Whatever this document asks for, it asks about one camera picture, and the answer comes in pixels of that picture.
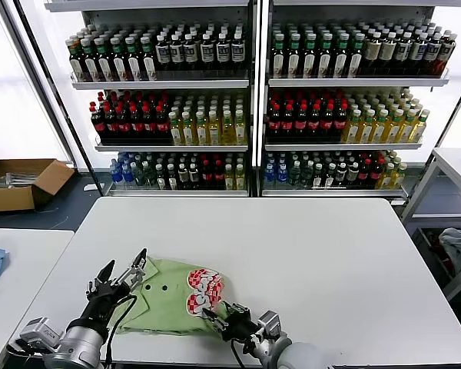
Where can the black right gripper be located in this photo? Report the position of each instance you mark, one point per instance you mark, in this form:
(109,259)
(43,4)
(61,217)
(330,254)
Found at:
(242,326)

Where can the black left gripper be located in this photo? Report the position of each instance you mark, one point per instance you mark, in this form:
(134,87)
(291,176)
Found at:
(103,300)

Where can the light green polo shirt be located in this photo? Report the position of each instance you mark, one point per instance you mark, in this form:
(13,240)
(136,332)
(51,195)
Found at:
(165,307)

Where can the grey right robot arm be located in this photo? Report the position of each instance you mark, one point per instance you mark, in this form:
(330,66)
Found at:
(296,355)

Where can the grey clothes pile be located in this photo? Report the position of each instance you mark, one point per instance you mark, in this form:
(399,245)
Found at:
(459,246)

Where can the white paper scrap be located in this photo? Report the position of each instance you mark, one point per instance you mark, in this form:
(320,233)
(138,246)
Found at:
(90,187)

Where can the blue label water bottle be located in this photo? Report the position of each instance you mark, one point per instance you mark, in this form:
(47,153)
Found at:
(282,175)
(270,175)
(117,177)
(128,177)

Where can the green tinted water bottle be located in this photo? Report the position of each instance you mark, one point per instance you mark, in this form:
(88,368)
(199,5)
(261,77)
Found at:
(295,176)
(140,177)
(306,176)
(150,177)

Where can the white cap brown label bottle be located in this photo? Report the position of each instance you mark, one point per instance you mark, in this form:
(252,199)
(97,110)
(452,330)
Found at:
(342,175)
(353,175)
(183,178)
(194,178)

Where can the red cap cola bottle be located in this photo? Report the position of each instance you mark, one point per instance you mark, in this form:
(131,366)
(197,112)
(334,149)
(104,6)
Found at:
(124,125)
(111,125)
(288,123)
(98,125)
(274,123)
(219,178)
(328,123)
(315,123)
(302,123)
(340,123)
(208,178)
(163,125)
(150,125)
(365,175)
(137,125)
(376,175)

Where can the brown cardboard box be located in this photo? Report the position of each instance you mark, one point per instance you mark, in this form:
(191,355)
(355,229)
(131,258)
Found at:
(7,200)

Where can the green cap yellow tea bottle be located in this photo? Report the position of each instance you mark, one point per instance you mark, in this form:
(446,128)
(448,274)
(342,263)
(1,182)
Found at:
(176,132)
(387,177)
(241,132)
(407,130)
(353,130)
(393,130)
(189,132)
(228,132)
(399,177)
(241,180)
(215,132)
(230,180)
(420,128)
(202,132)
(380,130)
(367,130)

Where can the green cap dark tea bottle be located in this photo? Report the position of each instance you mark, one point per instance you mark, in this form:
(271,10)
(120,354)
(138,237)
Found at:
(133,64)
(77,67)
(356,57)
(148,64)
(310,57)
(119,64)
(295,57)
(342,57)
(90,65)
(104,65)
(326,57)
(279,57)

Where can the white cap dark drink bottle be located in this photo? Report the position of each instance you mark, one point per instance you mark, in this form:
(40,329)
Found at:
(163,54)
(403,52)
(191,54)
(177,54)
(237,53)
(207,53)
(223,53)
(433,53)
(418,52)

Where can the beige label dark bottle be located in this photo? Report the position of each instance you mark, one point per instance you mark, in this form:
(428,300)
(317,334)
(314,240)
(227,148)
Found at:
(388,52)
(372,52)

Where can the white cap red drink bottle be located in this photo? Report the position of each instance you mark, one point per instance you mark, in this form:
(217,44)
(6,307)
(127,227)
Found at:
(446,54)

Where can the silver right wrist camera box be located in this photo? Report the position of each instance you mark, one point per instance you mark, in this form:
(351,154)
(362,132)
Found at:
(270,321)

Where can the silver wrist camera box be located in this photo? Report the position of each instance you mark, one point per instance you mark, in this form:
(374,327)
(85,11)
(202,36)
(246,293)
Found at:
(270,321)
(38,332)

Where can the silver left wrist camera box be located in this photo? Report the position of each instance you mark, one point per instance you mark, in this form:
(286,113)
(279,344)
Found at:
(38,332)

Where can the black window frame post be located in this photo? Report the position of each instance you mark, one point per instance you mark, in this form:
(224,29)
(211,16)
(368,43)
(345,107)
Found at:
(43,61)

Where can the grey metal frame workbench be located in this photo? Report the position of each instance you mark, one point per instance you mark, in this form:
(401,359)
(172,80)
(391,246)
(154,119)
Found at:
(456,163)

